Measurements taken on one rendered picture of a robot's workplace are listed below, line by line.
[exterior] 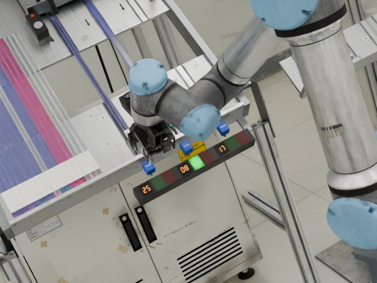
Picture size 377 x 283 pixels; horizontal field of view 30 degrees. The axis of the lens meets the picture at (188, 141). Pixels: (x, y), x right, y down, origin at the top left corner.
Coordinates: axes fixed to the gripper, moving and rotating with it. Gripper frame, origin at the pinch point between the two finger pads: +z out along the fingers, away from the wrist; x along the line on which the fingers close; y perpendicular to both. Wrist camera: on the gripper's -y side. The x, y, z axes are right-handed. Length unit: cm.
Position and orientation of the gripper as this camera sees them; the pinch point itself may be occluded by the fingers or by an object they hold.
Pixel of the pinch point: (146, 149)
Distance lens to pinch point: 167.6
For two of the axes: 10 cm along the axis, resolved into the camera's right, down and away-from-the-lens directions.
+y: 5.2, 7.6, -4.0
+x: 8.6, -4.4, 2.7
